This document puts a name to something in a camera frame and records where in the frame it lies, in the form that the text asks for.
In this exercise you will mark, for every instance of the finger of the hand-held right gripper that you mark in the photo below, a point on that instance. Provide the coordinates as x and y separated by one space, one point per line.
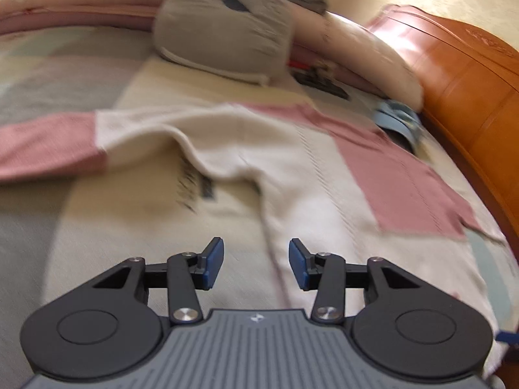
510 337

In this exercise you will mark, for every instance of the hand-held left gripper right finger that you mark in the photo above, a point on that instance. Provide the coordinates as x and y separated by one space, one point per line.
298 263

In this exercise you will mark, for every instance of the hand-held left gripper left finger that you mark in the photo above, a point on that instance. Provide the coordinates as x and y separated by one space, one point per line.
215 261

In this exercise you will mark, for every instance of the pink and white sweater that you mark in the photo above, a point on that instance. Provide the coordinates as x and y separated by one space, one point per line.
304 162

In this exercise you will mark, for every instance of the blue cap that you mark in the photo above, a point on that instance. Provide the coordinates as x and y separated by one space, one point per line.
399 123

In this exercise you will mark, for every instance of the black phone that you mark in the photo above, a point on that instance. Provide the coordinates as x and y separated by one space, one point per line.
324 87

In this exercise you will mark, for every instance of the small flower ornament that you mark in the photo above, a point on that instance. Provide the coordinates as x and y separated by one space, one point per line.
322 71

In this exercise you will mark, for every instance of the red flat item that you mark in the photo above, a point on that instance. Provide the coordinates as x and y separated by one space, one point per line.
298 65

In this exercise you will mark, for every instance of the pink floral folded quilt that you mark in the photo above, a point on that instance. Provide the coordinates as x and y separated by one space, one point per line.
357 52

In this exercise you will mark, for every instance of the grey cat face cushion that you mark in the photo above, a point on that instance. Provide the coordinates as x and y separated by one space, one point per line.
215 28

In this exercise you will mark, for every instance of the wooden headboard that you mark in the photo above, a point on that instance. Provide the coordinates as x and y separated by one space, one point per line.
466 89

